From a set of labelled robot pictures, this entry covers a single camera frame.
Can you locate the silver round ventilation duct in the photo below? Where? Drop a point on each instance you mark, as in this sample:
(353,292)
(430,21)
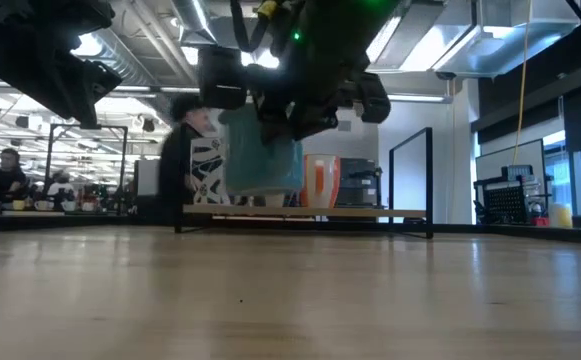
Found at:
(140,55)

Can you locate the long linear ceiling light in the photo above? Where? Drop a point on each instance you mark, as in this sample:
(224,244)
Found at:
(415,98)

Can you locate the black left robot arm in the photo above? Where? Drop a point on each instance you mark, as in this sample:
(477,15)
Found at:
(30,15)

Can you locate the yellow cup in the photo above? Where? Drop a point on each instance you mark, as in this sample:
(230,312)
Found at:
(18,205)

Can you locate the yellow container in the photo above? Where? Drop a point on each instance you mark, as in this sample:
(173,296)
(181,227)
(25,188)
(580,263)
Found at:
(562,217)

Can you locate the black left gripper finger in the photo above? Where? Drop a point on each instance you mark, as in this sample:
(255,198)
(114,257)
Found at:
(102,80)
(84,114)

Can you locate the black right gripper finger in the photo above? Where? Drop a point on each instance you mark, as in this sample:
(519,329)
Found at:
(277,120)
(317,115)

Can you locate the wooden shelf with black frame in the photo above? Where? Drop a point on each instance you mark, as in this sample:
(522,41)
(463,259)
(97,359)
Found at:
(320,212)

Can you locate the black pegboard rack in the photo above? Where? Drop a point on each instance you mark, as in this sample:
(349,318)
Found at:
(505,202)

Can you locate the red container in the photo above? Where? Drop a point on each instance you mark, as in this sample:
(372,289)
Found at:
(540,221)

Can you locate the grey machine cabinet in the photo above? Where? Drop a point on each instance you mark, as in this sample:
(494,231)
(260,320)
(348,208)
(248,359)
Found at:
(357,182)

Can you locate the orange and white mug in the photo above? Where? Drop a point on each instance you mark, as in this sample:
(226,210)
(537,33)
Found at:
(322,180)

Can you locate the white cup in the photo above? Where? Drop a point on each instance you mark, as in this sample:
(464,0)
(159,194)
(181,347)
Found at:
(44,205)
(68,206)

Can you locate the person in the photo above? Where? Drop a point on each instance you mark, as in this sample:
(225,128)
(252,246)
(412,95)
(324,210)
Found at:
(2,180)
(61,187)
(175,160)

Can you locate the white whiteboard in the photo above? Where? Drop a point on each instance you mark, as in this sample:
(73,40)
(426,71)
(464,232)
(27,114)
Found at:
(495,162)

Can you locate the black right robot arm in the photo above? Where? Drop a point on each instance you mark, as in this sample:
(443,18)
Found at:
(350,20)

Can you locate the teal ceramic mug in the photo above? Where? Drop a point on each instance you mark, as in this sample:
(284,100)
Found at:
(250,165)

